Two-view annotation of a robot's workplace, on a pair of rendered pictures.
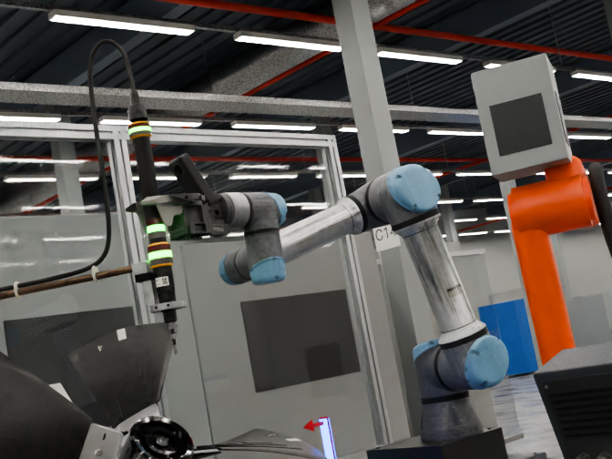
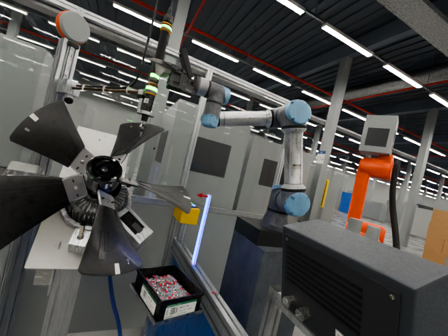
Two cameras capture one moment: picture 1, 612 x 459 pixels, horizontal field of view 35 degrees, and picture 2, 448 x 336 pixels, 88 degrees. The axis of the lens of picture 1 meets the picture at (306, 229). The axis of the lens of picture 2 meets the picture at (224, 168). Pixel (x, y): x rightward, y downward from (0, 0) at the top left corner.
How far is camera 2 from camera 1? 1.12 m
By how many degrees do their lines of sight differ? 20
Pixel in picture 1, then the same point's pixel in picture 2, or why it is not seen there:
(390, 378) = not seen: hidden behind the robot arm
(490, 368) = (297, 208)
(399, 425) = not seen: hidden behind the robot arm
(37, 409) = (63, 132)
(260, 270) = (204, 118)
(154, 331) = (153, 128)
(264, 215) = (215, 94)
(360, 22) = (340, 95)
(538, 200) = (371, 164)
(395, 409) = not seen: hidden behind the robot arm
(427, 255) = (291, 145)
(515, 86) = (381, 123)
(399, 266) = (319, 169)
